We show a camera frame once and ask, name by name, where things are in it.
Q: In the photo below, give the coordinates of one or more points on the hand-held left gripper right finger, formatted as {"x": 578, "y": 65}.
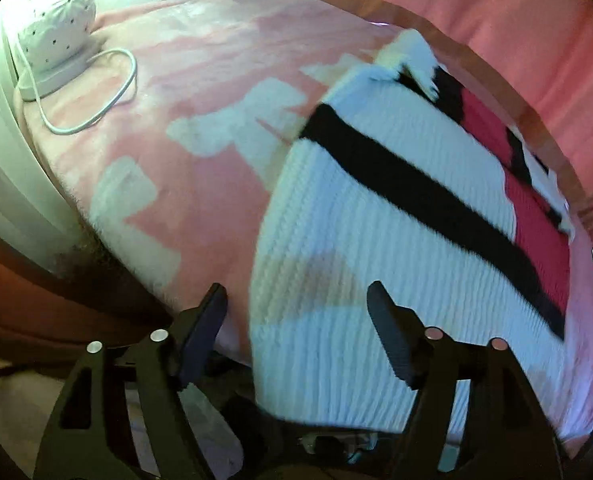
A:
{"x": 392, "y": 332}

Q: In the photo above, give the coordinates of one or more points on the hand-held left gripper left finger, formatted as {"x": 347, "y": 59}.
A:
{"x": 202, "y": 330}

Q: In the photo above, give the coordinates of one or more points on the white black red knit sweater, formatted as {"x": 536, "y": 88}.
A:
{"x": 371, "y": 240}

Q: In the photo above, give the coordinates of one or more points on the pink white printed blanket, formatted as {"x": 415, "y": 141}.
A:
{"x": 186, "y": 125}

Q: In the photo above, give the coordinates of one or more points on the white power strip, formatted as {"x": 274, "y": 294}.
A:
{"x": 46, "y": 80}

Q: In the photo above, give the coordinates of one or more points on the pink bedding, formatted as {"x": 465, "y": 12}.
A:
{"x": 476, "y": 25}

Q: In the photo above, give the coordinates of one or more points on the white dotted pillow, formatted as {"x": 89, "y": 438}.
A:
{"x": 56, "y": 27}

